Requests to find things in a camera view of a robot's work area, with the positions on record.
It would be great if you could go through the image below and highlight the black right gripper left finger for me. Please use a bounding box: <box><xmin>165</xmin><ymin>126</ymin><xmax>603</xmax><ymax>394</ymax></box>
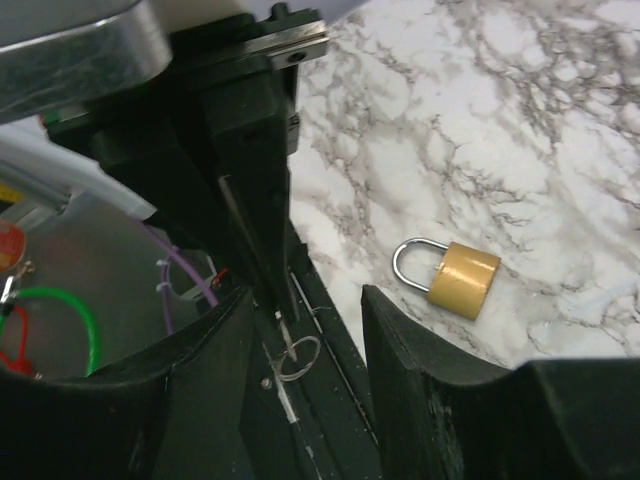
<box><xmin>1</xmin><ymin>288</ymin><xmax>254</xmax><ymax>479</ymax></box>

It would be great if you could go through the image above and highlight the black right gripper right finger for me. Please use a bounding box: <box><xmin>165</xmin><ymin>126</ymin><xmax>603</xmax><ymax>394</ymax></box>
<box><xmin>361</xmin><ymin>285</ymin><xmax>639</xmax><ymax>479</ymax></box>

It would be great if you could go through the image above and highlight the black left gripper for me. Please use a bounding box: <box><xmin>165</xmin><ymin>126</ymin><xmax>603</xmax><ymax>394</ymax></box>
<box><xmin>46</xmin><ymin>2</ymin><xmax>327</xmax><ymax>320</ymax></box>

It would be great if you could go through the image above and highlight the silver key with ring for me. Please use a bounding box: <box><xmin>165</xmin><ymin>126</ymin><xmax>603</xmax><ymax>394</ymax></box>
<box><xmin>274</xmin><ymin>311</ymin><xmax>321</xmax><ymax>383</ymax></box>

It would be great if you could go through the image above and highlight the brass padlock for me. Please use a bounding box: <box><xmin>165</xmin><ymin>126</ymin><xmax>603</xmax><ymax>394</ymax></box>
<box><xmin>391</xmin><ymin>237</ymin><xmax>501</xmax><ymax>321</ymax></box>

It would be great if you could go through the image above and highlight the orange drink bottle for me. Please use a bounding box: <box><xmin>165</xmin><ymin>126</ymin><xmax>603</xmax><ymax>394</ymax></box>
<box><xmin>0</xmin><ymin>220</ymin><xmax>26</xmax><ymax>271</ymax></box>

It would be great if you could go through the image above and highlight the red cable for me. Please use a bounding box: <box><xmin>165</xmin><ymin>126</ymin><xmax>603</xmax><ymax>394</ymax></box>
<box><xmin>0</xmin><ymin>305</ymin><xmax>32</xmax><ymax>376</ymax></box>

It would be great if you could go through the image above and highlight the green cable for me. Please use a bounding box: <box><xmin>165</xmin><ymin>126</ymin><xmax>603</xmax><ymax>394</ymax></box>
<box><xmin>0</xmin><ymin>286</ymin><xmax>101</xmax><ymax>377</ymax></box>

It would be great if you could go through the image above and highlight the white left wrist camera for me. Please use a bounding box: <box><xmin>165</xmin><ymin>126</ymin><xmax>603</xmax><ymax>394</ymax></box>
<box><xmin>1</xmin><ymin>1</ymin><xmax>172</xmax><ymax>123</ymax></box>

